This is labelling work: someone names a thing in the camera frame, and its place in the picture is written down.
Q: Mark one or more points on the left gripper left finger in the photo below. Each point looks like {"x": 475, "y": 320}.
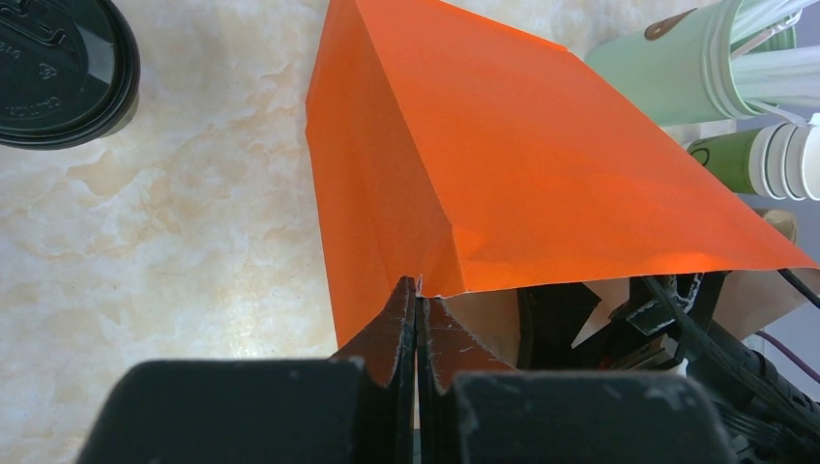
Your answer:
{"x": 354, "y": 407}

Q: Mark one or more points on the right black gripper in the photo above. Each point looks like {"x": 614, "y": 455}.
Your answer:
{"x": 640, "y": 333}

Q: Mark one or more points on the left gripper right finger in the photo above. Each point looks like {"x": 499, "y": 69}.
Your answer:
{"x": 474, "y": 408}

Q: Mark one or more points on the orange paper bag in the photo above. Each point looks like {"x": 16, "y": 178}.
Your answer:
{"x": 475, "y": 157}

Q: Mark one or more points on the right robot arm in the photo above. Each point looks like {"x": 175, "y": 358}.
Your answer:
{"x": 769, "y": 419}

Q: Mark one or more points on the cardboard cup carrier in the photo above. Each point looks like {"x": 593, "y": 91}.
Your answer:
{"x": 784, "y": 222}

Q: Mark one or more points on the stack of paper cups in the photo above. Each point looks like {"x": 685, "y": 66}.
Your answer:
{"x": 777, "y": 162}

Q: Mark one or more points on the green straw holder cup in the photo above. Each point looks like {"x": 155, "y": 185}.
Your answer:
{"x": 679, "y": 70}

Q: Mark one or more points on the white wrapped straws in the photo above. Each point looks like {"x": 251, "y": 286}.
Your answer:
{"x": 772, "y": 80}

